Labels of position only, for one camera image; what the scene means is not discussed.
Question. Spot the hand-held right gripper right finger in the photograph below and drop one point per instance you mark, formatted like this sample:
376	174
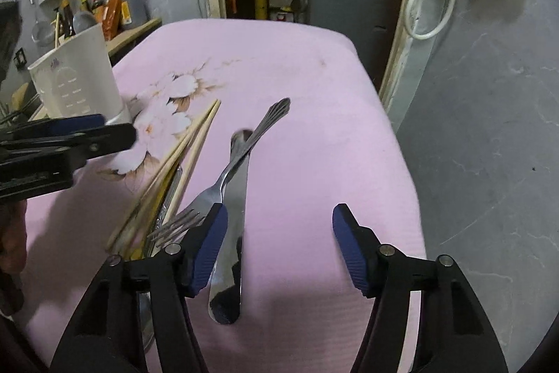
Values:
349	250

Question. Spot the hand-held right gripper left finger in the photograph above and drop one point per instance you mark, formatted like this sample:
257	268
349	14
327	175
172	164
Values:
209	250

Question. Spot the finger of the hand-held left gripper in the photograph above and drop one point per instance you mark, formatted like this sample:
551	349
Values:
74	125
109	137

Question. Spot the white plastic utensil basket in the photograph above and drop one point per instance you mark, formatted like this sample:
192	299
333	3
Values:
74	80

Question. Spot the steel table knife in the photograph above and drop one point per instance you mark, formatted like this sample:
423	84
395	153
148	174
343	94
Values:
231	198

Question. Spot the small steel utensil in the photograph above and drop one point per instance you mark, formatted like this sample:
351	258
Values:
172	194

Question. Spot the light wooden chopstick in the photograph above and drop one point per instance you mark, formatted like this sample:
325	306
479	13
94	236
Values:
174	156
198	132
57	30

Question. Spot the dark yellow chopstick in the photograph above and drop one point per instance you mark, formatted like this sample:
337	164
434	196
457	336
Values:
158	194

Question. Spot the grey spoon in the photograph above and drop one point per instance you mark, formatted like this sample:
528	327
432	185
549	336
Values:
84	22

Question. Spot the steel fork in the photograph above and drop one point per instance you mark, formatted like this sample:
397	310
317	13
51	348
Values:
257	128

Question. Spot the person's left hand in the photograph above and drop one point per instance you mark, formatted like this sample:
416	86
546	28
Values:
12	237

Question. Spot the row of sauce bottles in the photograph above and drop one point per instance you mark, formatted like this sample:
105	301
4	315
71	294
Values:
67	17

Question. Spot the wooden kitchen counter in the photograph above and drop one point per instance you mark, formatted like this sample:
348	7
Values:
135	31

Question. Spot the red chili powder packet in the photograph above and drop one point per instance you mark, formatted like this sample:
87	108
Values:
112	17

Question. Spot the pink flowered cloth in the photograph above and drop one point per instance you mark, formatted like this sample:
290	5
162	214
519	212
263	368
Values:
284	71

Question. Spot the yellow bottle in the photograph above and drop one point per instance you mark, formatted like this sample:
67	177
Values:
260	6

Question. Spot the grey cabinet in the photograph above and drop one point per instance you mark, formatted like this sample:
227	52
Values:
349	14

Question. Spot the black wall outlet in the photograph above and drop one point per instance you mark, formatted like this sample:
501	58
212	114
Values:
20	58

